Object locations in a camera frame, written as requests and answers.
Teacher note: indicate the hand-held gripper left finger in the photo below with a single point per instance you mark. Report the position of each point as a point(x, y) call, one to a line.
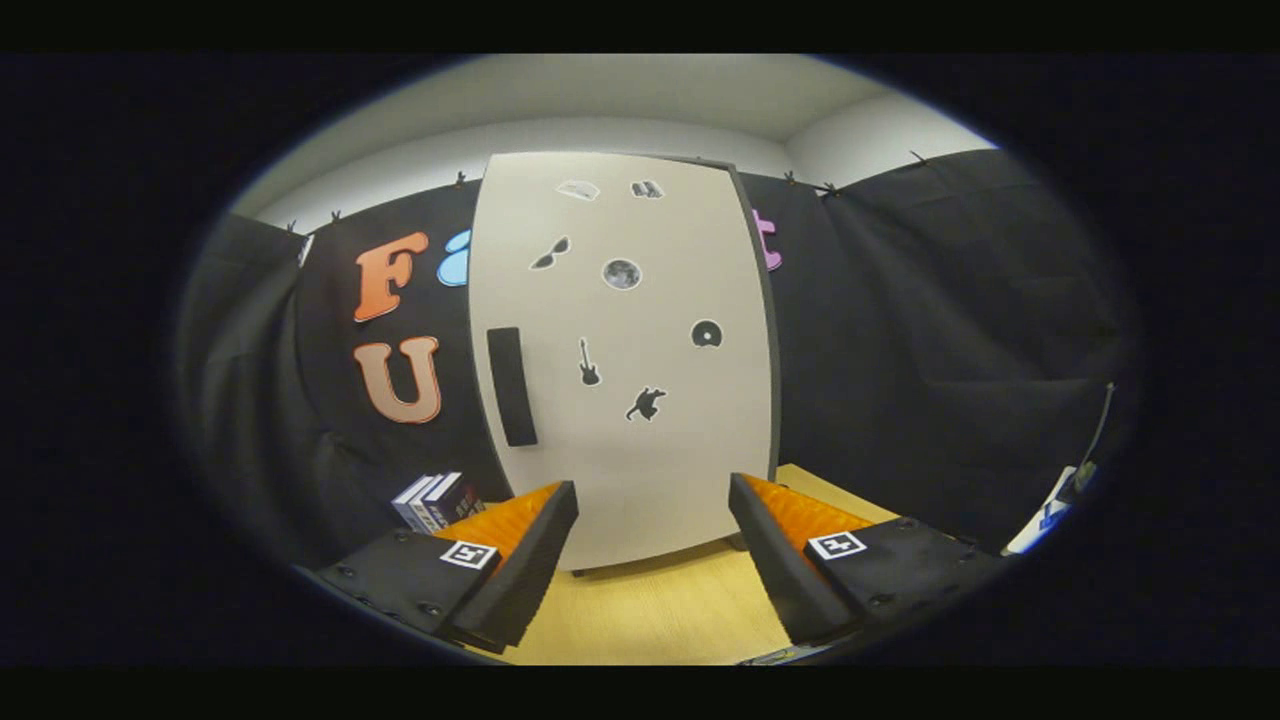
point(530, 570)

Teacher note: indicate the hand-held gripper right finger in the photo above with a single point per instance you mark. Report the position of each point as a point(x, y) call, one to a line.
point(775, 570)

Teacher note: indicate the white cabinet door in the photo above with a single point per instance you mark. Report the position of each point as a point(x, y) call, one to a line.
point(650, 470)

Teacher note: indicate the grey cabinet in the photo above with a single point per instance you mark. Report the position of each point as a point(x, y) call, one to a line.
point(775, 400)

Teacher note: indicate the white side table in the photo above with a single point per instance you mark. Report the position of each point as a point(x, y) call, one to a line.
point(1025, 540)

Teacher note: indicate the black backdrop cloth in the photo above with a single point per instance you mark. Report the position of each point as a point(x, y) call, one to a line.
point(900, 330)

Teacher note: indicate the small blue item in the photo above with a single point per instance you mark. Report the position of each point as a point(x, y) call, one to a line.
point(1050, 520)

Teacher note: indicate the black desk stand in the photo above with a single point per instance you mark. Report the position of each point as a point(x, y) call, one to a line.
point(1078, 485)

